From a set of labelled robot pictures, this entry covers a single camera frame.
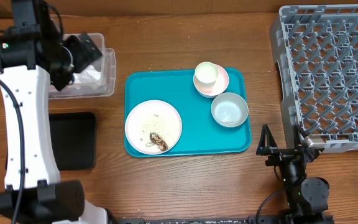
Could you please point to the large white plate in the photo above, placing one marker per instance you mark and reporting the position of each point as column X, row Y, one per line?
column 152, row 116

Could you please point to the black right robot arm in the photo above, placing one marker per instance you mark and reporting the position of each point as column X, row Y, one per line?
column 307, row 197

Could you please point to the grey dishwasher rack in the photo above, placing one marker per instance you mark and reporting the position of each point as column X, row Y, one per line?
column 316, row 50

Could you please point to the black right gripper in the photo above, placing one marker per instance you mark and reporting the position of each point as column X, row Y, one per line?
column 279, row 154

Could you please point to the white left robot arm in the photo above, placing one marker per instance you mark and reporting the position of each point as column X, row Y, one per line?
column 33, row 191

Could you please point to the white napkin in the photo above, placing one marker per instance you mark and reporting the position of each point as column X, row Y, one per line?
column 88, row 77

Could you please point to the black tray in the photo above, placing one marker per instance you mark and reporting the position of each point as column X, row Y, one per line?
column 73, row 137

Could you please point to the brown food scrap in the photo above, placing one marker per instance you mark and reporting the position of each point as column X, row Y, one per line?
column 157, row 140

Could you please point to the pale yellow cup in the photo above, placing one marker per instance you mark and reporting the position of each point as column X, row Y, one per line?
column 206, row 74

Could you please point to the small pink saucer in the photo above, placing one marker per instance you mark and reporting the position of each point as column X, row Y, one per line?
column 219, row 86

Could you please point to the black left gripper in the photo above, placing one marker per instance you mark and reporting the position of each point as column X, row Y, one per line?
column 85, row 56

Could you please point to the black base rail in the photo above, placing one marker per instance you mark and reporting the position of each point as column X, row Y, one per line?
column 249, row 220

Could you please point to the clear plastic bin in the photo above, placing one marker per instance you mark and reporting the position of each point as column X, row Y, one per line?
column 106, row 65

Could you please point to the grey bowl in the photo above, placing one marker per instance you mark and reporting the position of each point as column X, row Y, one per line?
column 229, row 110

